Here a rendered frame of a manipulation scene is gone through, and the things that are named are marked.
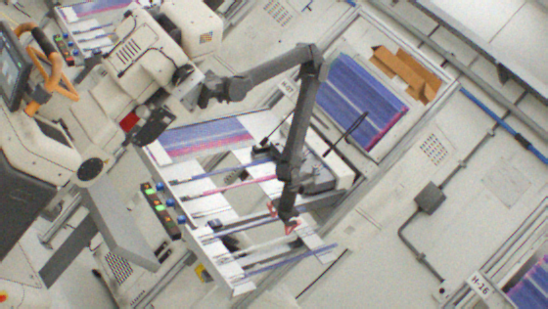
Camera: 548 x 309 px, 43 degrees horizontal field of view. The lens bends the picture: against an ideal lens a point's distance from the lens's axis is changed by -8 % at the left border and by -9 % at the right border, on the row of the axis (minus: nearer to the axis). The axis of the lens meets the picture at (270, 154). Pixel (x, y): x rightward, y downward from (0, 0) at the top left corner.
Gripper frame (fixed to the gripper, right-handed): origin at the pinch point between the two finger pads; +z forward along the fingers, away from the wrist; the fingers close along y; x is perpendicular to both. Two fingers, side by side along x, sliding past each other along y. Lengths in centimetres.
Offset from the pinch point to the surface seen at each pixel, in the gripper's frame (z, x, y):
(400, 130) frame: -14, -70, 16
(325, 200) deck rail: 17.0, -38.5, 17.2
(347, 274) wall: 152, -127, 59
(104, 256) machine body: 86, 35, 79
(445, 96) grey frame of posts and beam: -30, -90, 14
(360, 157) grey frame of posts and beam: 3, -57, 22
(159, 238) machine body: 61, 15, 61
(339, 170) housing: 8, -48, 24
